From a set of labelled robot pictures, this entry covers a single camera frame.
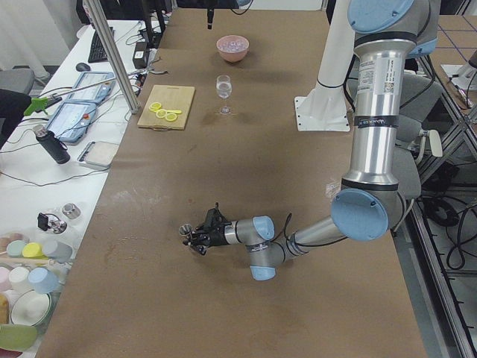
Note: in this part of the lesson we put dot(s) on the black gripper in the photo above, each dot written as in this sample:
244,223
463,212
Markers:
217,237

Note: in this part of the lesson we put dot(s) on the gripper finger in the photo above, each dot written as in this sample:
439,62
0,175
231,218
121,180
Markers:
210,17

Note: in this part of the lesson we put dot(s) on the steel jigger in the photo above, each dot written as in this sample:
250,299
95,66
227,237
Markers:
186,231

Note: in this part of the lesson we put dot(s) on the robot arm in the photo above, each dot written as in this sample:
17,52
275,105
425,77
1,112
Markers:
383,35

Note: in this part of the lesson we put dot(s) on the clear ice cube pile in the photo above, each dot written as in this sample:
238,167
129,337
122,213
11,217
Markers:
232,44

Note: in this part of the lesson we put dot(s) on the clear wine glass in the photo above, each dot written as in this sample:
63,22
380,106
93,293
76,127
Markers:
224,89

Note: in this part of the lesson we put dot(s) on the pink bowl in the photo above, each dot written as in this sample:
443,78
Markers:
233,57

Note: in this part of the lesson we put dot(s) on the bamboo cutting board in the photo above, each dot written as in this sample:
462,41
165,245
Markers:
172,98

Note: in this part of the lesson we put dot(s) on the far lemon slice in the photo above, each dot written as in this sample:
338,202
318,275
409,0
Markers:
155,106

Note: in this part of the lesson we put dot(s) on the middle lemon slice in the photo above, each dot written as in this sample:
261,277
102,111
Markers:
161,113

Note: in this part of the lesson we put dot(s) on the black keyboard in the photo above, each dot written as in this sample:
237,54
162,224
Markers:
97,53

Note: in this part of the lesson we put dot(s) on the small steel tin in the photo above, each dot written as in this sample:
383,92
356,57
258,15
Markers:
72,211

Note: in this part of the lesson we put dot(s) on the black computer mouse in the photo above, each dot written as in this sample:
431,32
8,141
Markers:
82,67

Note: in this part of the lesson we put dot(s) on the grey plastic cup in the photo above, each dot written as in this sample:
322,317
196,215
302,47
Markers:
58,251

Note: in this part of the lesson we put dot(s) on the light blue plastic cup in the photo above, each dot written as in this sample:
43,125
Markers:
43,281

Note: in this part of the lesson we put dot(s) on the black water bottle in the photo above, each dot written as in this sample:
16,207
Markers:
54,147

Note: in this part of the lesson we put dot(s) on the white green rimmed plate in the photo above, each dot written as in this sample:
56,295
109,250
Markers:
32,309

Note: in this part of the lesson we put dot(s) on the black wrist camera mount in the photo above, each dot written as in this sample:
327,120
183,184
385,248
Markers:
214,220

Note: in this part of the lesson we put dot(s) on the aluminium frame post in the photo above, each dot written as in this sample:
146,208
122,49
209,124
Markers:
98,19

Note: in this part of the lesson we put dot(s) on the lemon slice near handle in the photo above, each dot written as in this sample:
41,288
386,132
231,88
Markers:
171,117

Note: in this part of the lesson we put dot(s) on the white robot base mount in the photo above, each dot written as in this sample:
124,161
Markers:
325,107

